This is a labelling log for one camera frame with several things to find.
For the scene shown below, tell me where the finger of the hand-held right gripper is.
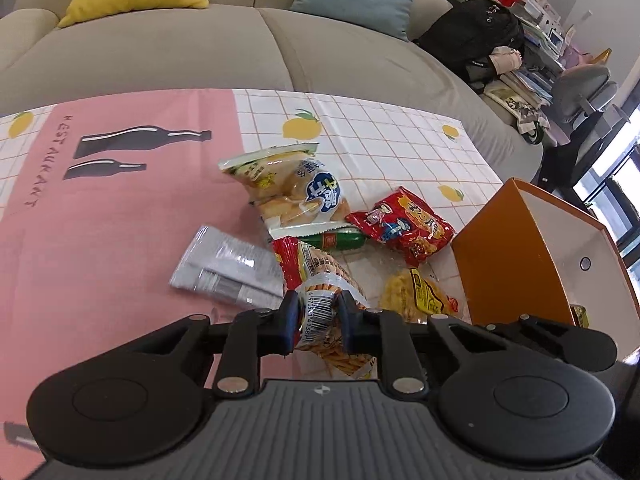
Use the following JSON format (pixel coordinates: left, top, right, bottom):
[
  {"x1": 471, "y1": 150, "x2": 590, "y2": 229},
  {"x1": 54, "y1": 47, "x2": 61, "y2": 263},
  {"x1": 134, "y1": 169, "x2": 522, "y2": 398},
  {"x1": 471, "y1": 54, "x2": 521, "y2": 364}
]
[{"x1": 481, "y1": 312, "x2": 619, "y2": 374}]

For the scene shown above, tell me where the black backpack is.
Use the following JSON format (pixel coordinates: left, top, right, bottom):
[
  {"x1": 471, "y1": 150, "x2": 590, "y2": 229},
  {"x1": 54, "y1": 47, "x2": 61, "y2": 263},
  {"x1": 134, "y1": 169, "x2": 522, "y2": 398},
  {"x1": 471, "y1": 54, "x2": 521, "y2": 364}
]
[{"x1": 416, "y1": 0, "x2": 526, "y2": 95}]

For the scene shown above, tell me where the green sausage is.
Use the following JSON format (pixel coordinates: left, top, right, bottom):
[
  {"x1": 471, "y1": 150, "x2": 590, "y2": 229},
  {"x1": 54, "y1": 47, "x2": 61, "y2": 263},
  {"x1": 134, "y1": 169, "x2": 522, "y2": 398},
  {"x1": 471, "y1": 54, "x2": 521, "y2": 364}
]
[{"x1": 300, "y1": 227, "x2": 367, "y2": 252}]

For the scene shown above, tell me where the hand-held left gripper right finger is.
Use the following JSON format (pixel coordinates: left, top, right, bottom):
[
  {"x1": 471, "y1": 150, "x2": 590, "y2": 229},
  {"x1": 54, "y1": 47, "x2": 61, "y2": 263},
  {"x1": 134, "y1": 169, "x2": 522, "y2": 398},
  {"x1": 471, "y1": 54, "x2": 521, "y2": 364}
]
[{"x1": 335, "y1": 291, "x2": 503, "y2": 401}]

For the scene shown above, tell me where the pile of books and boxes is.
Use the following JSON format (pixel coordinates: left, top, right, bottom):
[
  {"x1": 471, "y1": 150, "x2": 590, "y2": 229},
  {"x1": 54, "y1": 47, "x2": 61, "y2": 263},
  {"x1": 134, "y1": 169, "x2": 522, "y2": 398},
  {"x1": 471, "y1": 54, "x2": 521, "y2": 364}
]
[{"x1": 439, "y1": 0, "x2": 614, "y2": 68}]

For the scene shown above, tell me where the red stick snack packet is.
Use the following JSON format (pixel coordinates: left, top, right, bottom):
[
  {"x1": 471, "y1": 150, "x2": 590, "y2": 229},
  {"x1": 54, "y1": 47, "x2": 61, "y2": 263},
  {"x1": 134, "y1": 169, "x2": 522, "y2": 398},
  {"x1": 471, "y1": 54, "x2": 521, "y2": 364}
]
[{"x1": 271, "y1": 235, "x2": 379, "y2": 380}]

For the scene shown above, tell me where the yellow waffle packet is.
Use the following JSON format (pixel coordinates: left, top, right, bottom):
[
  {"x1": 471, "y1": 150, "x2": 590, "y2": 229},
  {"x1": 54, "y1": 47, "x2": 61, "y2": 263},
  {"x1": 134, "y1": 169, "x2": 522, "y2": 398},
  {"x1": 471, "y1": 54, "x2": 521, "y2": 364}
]
[{"x1": 379, "y1": 267, "x2": 460, "y2": 324}]

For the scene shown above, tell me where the beige sofa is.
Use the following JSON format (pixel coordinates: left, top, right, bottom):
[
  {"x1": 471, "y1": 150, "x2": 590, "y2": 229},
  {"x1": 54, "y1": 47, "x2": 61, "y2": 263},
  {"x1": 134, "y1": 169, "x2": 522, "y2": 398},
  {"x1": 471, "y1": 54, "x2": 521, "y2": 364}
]
[{"x1": 0, "y1": 0, "x2": 546, "y2": 181}]

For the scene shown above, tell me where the orange cardboard box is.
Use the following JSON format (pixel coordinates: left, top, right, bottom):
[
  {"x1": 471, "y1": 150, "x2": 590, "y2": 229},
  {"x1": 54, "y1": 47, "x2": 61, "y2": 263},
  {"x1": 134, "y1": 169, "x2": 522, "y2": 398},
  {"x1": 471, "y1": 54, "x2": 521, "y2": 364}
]
[{"x1": 451, "y1": 177, "x2": 640, "y2": 329}]

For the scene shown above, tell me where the yellow white chips packet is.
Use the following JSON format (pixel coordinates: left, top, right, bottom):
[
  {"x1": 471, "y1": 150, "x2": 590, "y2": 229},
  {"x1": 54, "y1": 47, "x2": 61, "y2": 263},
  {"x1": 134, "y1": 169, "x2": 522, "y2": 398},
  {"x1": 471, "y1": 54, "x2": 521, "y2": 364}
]
[{"x1": 218, "y1": 141, "x2": 351, "y2": 240}]

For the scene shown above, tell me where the printed tote bag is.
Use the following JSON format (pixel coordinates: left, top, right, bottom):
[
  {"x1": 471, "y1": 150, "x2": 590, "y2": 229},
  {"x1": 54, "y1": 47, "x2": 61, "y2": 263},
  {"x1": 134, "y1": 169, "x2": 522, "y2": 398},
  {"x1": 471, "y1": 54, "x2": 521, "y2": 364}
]
[{"x1": 482, "y1": 85, "x2": 551, "y2": 147}]

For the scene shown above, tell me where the pink lemon print tablecloth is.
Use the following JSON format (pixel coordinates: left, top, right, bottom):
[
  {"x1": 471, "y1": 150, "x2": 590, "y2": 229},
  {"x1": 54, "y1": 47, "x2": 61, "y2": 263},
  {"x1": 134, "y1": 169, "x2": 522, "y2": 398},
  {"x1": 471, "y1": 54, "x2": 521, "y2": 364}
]
[{"x1": 0, "y1": 87, "x2": 507, "y2": 461}]

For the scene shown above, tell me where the pink pouch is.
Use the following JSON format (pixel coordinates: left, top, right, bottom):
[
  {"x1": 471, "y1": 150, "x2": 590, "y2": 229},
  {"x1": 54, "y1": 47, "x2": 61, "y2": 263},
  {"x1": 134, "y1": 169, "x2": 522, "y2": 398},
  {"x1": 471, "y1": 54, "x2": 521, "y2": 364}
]
[{"x1": 487, "y1": 46, "x2": 524, "y2": 74}]

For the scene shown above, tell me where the grey office chair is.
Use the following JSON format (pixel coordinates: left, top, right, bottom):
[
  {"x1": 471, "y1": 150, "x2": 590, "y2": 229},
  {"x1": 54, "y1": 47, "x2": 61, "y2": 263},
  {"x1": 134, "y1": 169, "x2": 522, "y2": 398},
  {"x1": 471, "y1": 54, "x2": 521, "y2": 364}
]
[{"x1": 550, "y1": 64, "x2": 632, "y2": 136}]

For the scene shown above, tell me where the silver snack packet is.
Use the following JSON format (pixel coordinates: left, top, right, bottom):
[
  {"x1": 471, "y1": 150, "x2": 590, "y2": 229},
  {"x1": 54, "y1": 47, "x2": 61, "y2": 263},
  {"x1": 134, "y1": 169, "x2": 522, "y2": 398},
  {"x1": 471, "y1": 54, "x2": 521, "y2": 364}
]
[{"x1": 169, "y1": 225, "x2": 287, "y2": 310}]

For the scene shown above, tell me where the stack of books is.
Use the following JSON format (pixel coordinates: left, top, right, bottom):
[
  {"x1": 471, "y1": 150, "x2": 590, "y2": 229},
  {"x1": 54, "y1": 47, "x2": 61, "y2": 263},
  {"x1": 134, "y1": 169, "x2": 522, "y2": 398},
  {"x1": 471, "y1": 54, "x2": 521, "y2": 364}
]
[{"x1": 500, "y1": 67, "x2": 557, "y2": 106}]

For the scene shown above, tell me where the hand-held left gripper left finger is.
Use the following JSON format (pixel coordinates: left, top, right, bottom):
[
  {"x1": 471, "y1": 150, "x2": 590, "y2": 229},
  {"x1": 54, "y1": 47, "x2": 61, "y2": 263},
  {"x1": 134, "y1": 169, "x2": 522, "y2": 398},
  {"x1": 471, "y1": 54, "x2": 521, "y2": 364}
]
[{"x1": 111, "y1": 291, "x2": 301, "y2": 401}]

